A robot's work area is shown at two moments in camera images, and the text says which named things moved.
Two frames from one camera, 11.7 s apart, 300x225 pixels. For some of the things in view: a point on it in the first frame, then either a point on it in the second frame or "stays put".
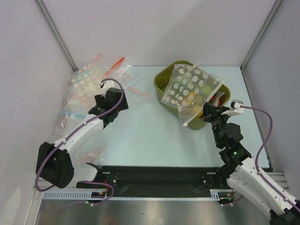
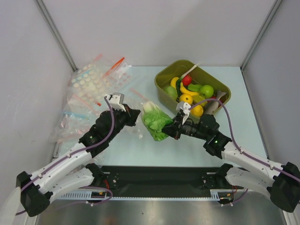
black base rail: (158, 181) stays put
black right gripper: (209, 112) → (176, 129)
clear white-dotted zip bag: (189, 88) → (151, 121)
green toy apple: (206, 89) stays put
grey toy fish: (218, 94) stays put
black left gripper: (123, 105) → (131, 114)
